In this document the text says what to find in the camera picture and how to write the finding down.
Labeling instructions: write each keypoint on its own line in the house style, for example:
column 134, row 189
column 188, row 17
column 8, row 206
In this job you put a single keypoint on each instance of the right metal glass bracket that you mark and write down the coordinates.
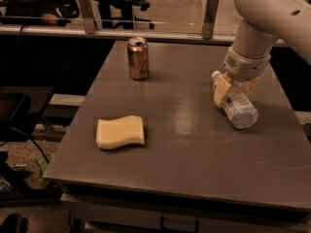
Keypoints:
column 211, row 9

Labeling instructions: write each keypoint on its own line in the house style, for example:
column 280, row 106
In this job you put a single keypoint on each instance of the black side table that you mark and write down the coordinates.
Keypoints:
column 21, row 109

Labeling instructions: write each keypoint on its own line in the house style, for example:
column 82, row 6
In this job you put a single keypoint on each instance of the black office chair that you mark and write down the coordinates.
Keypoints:
column 124, row 4

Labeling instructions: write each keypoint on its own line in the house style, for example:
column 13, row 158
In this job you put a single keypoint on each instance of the white table base cabinet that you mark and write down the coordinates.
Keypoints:
column 101, row 215

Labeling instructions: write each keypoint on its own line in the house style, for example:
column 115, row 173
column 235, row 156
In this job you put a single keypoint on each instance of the yellow sponge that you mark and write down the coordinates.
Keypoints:
column 115, row 133

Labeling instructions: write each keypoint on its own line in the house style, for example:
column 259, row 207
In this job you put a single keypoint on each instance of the metal rail ledge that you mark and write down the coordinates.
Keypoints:
column 120, row 35

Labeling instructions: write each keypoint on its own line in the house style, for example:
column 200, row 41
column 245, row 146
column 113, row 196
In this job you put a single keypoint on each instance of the black shoe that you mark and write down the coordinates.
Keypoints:
column 11, row 224

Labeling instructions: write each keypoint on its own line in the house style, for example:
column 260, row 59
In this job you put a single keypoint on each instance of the blue label plastic bottle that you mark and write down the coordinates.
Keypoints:
column 238, row 108

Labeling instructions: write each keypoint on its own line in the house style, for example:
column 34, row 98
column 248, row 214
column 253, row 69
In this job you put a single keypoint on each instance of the left metal glass bracket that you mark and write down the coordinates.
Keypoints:
column 88, row 17

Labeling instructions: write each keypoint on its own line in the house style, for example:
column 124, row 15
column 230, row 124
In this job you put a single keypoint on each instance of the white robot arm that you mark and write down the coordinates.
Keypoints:
column 263, row 22

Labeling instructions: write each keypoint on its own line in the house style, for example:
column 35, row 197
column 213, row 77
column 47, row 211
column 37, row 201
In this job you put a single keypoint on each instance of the metal glass bracket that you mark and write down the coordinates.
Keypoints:
column 211, row 9
column 88, row 17

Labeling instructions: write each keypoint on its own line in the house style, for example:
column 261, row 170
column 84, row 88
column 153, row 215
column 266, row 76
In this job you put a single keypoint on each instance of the brown soda can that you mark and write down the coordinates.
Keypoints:
column 138, row 58

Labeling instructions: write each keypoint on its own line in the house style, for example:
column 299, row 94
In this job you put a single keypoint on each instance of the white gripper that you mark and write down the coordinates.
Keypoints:
column 245, row 66

